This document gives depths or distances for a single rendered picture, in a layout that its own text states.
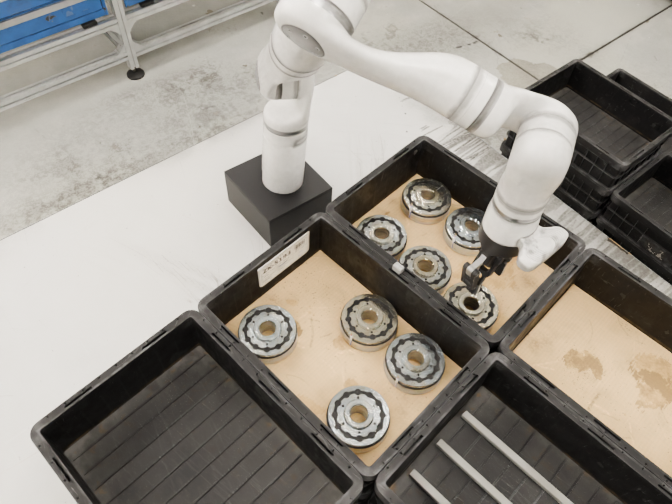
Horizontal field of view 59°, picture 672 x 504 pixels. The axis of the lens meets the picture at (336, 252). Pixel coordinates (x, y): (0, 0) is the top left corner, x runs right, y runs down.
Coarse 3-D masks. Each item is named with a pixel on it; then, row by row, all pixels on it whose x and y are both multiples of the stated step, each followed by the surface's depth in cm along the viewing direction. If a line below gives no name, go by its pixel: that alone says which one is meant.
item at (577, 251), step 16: (416, 144) 123; (432, 144) 123; (464, 160) 121; (368, 176) 117; (480, 176) 118; (352, 192) 114; (560, 224) 112; (368, 240) 108; (576, 240) 110; (384, 256) 106; (576, 256) 108; (560, 272) 106; (432, 288) 102; (544, 288) 103; (448, 304) 101; (528, 304) 101; (464, 320) 99; (512, 320) 101; (496, 336) 98
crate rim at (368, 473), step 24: (312, 216) 110; (288, 240) 107; (360, 240) 108; (384, 264) 105; (216, 288) 101; (408, 288) 102; (480, 336) 97; (480, 360) 95; (456, 384) 92; (432, 408) 90; (408, 432) 89; (384, 456) 86
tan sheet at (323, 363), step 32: (320, 256) 118; (288, 288) 113; (320, 288) 113; (352, 288) 114; (320, 320) 109; (320, 352) 106; (352, 352) 106; (384, 352) 106; (288, 384) 102; (320, 384) 102; (352, 384) 102; (384, 384) 103; (320, 416) 99; (352, 416) 99; (416, 416) 99; (384, 448) 96
